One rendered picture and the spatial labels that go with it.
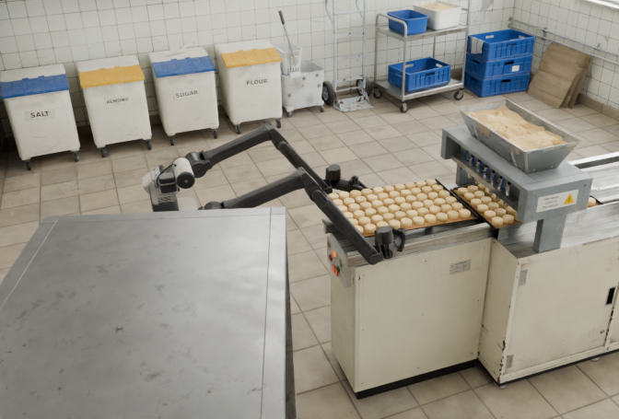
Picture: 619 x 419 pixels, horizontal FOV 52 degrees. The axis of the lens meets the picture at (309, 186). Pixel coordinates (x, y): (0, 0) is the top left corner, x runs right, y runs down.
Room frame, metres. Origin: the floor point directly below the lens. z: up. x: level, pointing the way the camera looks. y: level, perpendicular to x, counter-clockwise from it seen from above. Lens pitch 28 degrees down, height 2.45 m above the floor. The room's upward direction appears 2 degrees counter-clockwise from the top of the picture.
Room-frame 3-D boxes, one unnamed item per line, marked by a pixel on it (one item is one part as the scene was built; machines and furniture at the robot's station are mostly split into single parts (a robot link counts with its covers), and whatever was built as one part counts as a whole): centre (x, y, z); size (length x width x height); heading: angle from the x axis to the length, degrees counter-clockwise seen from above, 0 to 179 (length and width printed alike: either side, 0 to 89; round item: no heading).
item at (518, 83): (6.78, -2.14, 0.10); 0.60 x 0.40 x 0.20; 107
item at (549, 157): (2.66, -0.95, 1.25); 0.56 x 0.29 x 0.14; 17
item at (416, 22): (6.42, -1.05, 0.88); 0.40 x 0.30 x 0.16; 23
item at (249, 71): (6.02, 0.56, 0.38); 0.64 x 0.54 x 0.77; 17
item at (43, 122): (5.37, 2.40, 0.38); 0.64 x 0.54 x 0.77; 22
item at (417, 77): (6.53, -1.22, 0.29); 0.56 x 0.38 x 0.20; 117
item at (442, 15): (6.61, -1.38, 0.90); 0.44 x 0.36 x 0.20; 28
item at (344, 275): (2.40, -0.12, 0.77); 0.24 x 0.04 x 0.14; 17
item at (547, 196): (2.66, -0.95, 1.01); 0.72 x 0.33 x 0.34; 17
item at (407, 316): (2.51, -0.47, 0.45); 0.70 x 0.34 x 0.90; 107
